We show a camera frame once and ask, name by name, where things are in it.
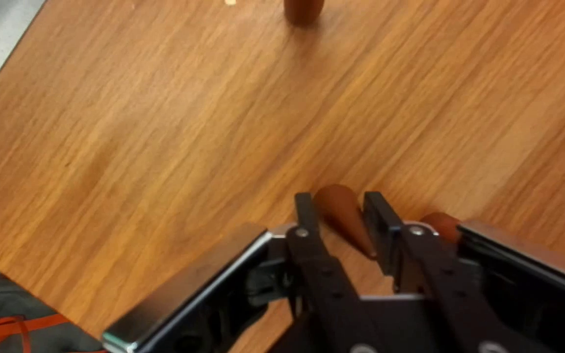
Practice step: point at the large brown wooden pawn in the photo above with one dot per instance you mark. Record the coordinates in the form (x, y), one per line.
(302, 10)

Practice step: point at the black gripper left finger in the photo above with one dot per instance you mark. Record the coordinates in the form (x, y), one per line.
(322, 275)

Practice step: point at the dark grey bag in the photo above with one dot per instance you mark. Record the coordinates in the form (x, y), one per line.
(28, 306)

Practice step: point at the slim brown wooden pawn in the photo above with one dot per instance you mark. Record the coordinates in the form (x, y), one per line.
(444, 226)

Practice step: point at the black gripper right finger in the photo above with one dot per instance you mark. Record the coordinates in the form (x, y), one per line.
(426, 275)

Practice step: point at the tall slim brown wooden cone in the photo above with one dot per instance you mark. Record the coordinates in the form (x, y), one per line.
(342, 212)

